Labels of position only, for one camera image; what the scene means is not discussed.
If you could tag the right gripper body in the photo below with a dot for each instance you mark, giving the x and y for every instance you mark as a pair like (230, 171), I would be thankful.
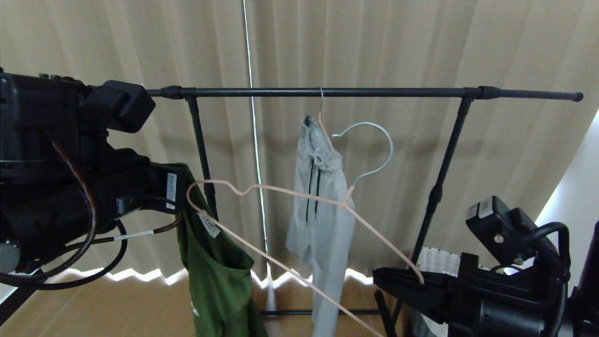
(505, 309)

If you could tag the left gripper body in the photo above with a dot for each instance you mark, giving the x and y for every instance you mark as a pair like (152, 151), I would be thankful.
(70, 210)

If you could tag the green garment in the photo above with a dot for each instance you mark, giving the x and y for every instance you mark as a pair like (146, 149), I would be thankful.
(215, 281)

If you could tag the pink clothes hanger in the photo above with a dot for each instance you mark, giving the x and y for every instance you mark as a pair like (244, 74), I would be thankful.
(321, 100)
(345, 204)

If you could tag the pale grey shorts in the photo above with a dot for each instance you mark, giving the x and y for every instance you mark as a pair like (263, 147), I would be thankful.
(327, 234)

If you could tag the white laundry basket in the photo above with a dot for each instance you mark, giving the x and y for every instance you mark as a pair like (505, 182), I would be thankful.
(435, 260)

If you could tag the black clothes rack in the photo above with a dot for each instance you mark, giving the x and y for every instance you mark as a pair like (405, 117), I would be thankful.
(327, 92)

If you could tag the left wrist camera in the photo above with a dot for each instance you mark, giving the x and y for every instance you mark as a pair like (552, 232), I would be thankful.
(117, 105)

